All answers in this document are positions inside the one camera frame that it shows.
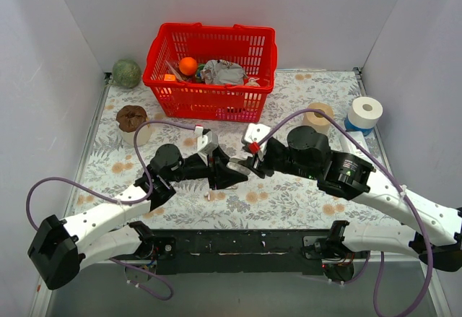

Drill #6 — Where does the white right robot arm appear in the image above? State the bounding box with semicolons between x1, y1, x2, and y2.
242;123;461;272

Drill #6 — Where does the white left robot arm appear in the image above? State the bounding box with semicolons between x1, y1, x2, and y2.
27;144;250;290

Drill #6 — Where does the beige paper roll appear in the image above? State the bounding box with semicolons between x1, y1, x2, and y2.
302;103;334;136

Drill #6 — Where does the white rectangular box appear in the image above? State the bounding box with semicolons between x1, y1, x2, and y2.
339;131;370;155

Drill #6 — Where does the floral patterned table mat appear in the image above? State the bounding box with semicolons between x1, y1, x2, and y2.
69;70;393;229

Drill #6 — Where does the blue tape roll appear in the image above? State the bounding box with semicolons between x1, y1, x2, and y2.
344;117;373;136

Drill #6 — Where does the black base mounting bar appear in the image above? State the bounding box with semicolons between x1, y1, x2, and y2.
122;228;362;275

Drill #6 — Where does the brown topped paper roll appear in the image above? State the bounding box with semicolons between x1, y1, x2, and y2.
115;105;152;146

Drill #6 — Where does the crumpled silver foil bag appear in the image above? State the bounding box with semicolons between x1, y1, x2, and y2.
200;59;248;85

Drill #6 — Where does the small orange cube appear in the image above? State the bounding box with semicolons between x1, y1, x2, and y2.
164;74;176;82

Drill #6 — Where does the orange fruit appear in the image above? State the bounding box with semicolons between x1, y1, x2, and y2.
178;57;198;76

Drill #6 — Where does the white toilet paper roll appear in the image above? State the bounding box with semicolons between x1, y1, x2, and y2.
347;97;383;129

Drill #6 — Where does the red plastic shopping basket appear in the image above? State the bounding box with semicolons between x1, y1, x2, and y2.
142;23;277;123

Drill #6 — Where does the green textured ball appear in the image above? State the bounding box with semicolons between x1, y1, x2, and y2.
112;58;142;89

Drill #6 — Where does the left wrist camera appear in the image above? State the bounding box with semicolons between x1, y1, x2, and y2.
196;129;219;165

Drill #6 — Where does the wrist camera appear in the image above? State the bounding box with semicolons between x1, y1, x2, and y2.
241;123;271;155
196;129;219;165

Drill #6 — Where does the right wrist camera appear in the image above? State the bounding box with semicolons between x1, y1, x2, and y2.
241;123;271;155

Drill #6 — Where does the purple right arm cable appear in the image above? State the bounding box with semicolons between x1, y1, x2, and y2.
258;108;434;317

